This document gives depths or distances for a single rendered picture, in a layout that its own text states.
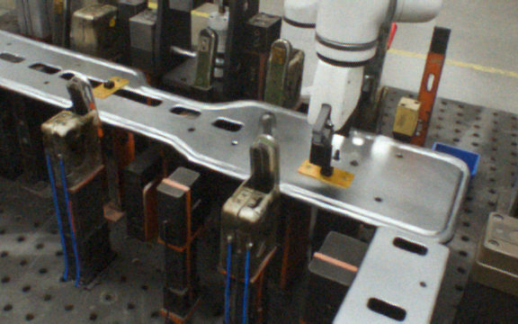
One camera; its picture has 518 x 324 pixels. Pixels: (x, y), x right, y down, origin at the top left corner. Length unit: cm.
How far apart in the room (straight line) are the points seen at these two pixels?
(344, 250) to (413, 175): 20
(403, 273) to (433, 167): 25
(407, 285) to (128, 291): 56
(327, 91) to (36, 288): 68
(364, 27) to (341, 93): 9
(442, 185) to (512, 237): 19
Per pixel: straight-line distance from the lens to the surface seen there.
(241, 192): 78
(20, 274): 120
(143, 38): 124
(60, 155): 95
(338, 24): 74
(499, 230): 79
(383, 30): 100
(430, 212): 88
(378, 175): 92
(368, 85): 103
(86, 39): 129
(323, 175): 90
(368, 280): 75
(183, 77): 124
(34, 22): 140
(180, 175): 90
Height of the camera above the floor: 153
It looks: 31 degrees down
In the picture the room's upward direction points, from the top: 2 degrees clockwise
